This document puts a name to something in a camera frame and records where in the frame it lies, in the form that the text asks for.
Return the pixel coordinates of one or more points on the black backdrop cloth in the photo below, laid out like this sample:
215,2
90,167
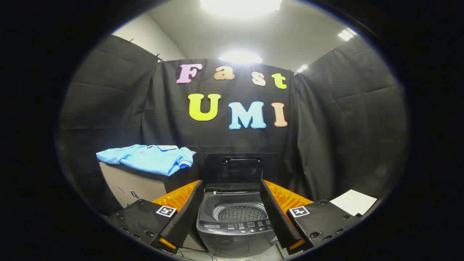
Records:
319,127

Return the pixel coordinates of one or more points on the dark grey washing machine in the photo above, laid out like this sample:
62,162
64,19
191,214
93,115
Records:
232,237

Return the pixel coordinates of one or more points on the grey cabinet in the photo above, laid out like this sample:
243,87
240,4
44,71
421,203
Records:
141,185

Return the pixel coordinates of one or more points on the light blue polo shirt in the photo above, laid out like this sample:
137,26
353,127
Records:
148,159

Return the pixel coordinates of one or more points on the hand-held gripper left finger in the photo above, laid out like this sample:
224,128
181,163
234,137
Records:
186,217

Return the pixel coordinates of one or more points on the ceiling light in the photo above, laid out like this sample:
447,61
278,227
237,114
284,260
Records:
240,57
241,5
346,34

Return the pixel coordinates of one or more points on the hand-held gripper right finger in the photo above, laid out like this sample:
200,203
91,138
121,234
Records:
277,217

